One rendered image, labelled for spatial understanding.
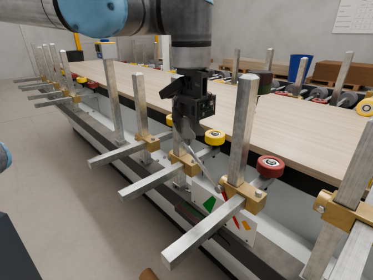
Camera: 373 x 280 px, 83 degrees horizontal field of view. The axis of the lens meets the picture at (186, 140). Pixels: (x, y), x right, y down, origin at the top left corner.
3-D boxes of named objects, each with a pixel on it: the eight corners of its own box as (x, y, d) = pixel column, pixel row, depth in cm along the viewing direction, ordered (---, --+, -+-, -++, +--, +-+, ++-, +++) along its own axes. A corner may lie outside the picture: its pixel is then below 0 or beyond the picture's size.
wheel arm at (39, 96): (29, 101, 161) (27, 96, 159) (28, 100, 163) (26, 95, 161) (87, 91, 187) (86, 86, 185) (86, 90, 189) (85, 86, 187)
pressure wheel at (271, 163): (270, 201, 66) (277, 171, 60) (247, 189, 71) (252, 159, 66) (282, 189, 70) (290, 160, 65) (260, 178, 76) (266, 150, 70)
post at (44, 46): (58, 100, 200) (42, 44, 177) (57, 99, 202) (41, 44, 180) (62, 99, 202) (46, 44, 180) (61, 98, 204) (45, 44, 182)
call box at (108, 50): (103, 61, 95) (100, 42, 91) (97, 59, 100) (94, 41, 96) (117, 60, 99) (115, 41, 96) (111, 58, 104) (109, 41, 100)
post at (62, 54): (76, 115, 168) (59, 50, 146) (75, 114, 170) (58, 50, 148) (81, 114, 170) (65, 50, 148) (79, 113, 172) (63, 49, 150)
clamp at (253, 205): (255, 216, 57) (258, 202, 55) (216, 191, 66) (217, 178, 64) (265, 206, 61) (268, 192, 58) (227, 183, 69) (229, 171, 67)
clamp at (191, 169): (190, 179, 74) (190, 166, 72) (166, 163, 83) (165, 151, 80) (202, 171, 78) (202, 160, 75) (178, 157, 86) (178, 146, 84)
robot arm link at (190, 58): (163, 46, 48) (193, 44, 54) (164, 68, 50) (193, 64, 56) (190, 48, 42) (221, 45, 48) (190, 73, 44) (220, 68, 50)
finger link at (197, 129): (200, 150, 57) (200, 119, 53) (185, 143, 61) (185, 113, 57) (207, 146, 59) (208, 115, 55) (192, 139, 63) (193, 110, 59)
